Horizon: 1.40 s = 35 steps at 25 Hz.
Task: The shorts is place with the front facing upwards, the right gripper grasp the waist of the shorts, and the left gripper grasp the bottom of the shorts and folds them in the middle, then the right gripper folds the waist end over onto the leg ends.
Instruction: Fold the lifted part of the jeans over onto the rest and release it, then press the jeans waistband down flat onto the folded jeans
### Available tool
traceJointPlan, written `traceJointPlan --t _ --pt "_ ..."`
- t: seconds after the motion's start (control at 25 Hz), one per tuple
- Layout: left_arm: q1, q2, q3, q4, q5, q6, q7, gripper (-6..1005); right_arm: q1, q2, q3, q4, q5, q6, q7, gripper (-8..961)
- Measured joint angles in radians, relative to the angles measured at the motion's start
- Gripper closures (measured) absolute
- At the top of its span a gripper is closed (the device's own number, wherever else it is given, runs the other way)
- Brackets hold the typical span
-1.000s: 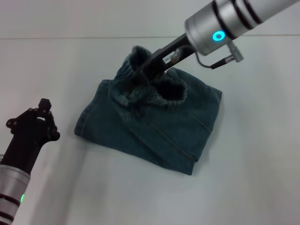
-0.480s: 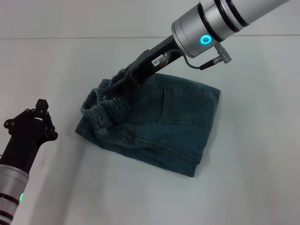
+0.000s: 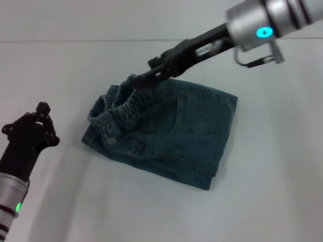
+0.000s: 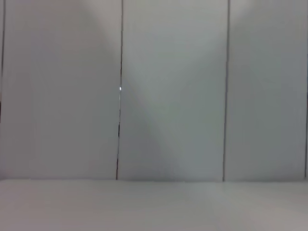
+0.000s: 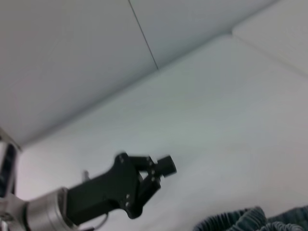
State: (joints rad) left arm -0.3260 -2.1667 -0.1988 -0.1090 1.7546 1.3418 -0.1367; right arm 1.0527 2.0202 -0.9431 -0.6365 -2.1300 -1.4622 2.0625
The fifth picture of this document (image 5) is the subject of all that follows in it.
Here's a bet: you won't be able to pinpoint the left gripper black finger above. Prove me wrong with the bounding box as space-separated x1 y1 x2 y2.
128 154 178 179
138 171 162 210

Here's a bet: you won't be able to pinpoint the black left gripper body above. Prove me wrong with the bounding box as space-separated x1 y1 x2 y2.
66 152 145 220

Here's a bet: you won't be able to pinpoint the blue washed denim shorts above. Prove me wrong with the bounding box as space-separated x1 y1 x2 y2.
192 205 308 231

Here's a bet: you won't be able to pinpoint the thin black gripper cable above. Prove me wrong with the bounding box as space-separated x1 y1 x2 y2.
79 211 109 231

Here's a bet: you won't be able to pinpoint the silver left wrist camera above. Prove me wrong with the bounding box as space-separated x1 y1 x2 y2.
0 127 23 201

